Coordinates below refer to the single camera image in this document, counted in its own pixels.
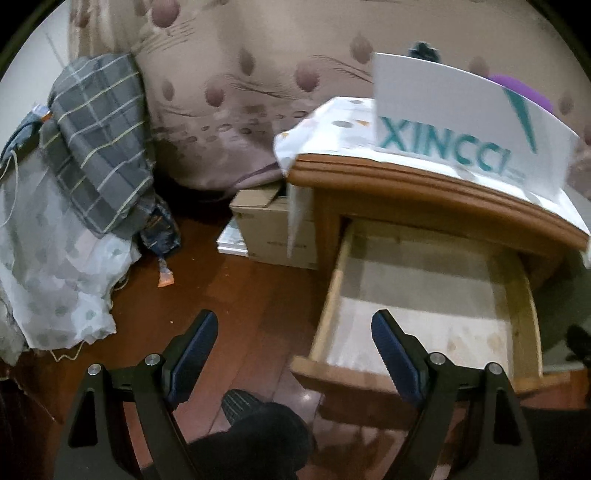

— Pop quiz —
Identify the wooden drawer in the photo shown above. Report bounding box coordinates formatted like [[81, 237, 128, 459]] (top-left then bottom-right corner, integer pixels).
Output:
[[290, 219, 573, 395]]

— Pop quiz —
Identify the white cardboard box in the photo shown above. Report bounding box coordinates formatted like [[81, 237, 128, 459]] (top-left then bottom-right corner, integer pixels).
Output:
[[372, 52, 580, 197]]

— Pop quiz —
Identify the dark teal cloth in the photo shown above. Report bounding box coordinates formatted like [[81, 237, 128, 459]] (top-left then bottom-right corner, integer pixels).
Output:
[[409, 41, 444, 63]]

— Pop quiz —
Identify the white patterned table cloth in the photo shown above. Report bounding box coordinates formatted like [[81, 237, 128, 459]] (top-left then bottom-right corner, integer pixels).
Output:
[[272, 96, 591, 268]]

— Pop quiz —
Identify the flat white box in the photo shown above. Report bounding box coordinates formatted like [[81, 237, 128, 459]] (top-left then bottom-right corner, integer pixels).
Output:
[[217, 222, 250, 257]]

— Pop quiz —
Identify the dark blue snack packet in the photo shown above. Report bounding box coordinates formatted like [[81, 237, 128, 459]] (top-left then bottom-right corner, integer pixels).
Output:
[[139, 203, 182, 257]]

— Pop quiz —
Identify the brown cardboard box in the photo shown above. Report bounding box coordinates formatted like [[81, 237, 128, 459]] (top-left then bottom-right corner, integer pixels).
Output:
[[229, 182, 319, 271]]

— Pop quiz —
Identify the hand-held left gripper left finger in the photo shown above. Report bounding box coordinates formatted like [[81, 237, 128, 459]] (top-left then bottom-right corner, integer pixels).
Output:
[[54, 309, 219, 480]]

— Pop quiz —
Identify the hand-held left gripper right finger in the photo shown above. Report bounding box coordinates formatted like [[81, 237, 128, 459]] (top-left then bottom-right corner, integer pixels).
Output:
[[370, 309, 540, 480]]

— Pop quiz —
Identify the grey plaid cloth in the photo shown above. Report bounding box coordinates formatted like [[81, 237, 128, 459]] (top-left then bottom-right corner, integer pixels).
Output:
[[39, 53, 158, 241]]

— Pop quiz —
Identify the white sheer dotted fabric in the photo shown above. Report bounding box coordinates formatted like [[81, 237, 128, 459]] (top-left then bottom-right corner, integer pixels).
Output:
[[0, 124, 144, 365]]

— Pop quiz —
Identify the white cord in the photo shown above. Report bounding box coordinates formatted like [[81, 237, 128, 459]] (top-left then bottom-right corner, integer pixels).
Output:
[[0, 148, 21, 227]]

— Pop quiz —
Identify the orange wrapper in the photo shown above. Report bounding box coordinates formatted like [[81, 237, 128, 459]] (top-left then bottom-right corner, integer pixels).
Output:
[[157, 256, 175, 289]]

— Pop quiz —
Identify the leaf patterned bed sheet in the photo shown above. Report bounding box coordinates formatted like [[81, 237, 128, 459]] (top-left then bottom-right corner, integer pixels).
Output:
[[67, 0, 591, 204]]

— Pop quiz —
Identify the blue cloth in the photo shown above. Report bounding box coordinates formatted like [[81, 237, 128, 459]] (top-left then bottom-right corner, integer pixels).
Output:
[[0, 105, 54, 162]]

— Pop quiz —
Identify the person's foot in black sock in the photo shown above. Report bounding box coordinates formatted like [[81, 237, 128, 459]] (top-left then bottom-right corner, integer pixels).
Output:
[[187, 401, 317, 480]]

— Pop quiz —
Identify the black slipper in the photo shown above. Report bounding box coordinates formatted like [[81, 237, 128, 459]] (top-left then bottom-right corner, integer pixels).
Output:
[[221, 388, 269, 423]]

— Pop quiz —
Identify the purple garment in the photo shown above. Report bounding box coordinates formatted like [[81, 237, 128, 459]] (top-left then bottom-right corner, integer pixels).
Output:
[[489, 73, 557, 114]]

